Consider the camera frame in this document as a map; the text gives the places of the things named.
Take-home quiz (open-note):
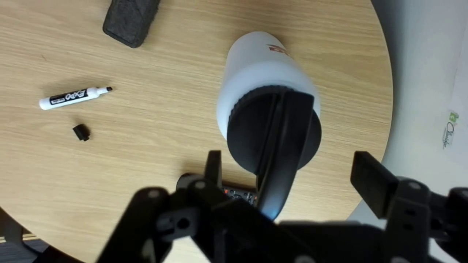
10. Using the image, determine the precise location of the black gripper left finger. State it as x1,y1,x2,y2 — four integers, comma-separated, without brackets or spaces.
97,149,294,263

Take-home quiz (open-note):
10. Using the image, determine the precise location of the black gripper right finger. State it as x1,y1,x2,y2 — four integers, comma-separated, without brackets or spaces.
350,150,468,263

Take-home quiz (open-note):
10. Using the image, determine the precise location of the black flask lid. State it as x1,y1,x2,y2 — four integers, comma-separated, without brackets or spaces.
226,85,325,222

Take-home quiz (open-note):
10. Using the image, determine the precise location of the white flask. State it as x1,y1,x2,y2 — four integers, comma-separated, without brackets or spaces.
216,30,324,143

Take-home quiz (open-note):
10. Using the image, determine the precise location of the black labelled marker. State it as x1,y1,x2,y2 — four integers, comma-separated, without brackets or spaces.
175,172,261,209

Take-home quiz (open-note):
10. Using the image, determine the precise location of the black marker cap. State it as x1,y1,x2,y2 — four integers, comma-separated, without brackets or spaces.
72,123,93,143

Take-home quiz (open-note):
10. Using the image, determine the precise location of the white dry erase marker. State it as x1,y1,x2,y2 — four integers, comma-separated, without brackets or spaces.
39,85,115,112

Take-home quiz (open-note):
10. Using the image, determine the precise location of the black whiteboard eraser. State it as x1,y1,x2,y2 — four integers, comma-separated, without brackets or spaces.
101,0,163,49

